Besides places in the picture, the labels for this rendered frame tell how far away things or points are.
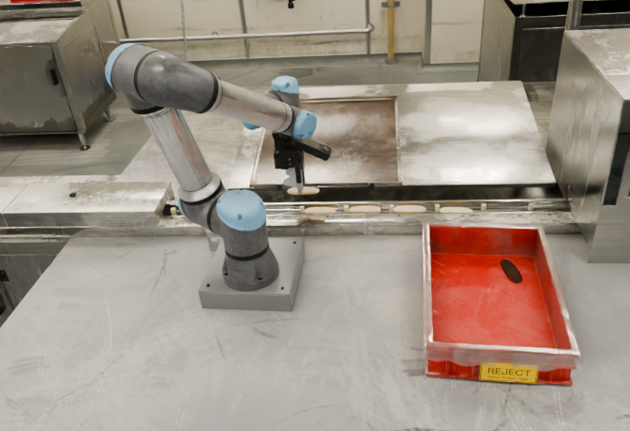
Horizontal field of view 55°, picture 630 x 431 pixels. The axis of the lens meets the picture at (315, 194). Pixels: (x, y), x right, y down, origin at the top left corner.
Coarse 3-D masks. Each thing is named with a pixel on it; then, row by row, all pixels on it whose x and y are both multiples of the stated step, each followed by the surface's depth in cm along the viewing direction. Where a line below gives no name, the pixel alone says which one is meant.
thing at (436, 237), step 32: (448, 224) 167; (480, 224) 166; (512, 224) 165; (544, 256) 153; (544, 288) 153; (448, 352) 129; (480, 352) 128; (512, 352) 127; (544, 352) 126; (576, 352) 125
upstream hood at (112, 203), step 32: (0, 192) 200; (32, 192) 199; (64, 192) 197; (96, 192) 196; (128, 192) 194; (160, 192) 193; (0, 224) 192; (32, 224) 191; (64, 224) 190; (96, 224) 189; (128, 224) 188
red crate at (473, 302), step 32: (448, 256) 171; (480, 256) 170; (512, 256) 169; (448, 288) 159; (480, 288) 158; (512, 288) 158; (448, 320) 149; (480, 320) 148; (512, 320) 148; (544, 320) 147
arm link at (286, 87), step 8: (280, 80) 167; (288, 80) 167; (296, 80) 168; (272, 88) 166; (280, 88) 165; (288, 88) 165; (296, 88) 167; (280, 96) 165; (288, 96) 166; (296, 96) 168; (296, 104) 169
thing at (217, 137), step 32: (544, 96) 258; (192, 128) 255; (224, 128) 253; (544, 128) 233; (160, 160) 233; (224, 160) 229; (256, 192) 208; (320, 192) 205; (352, 192) 203; (384, 192) 202; (416, 192) 201; (448, 192) 199; (480, 192) 198; (512, 192) 197; (544, 192) 195
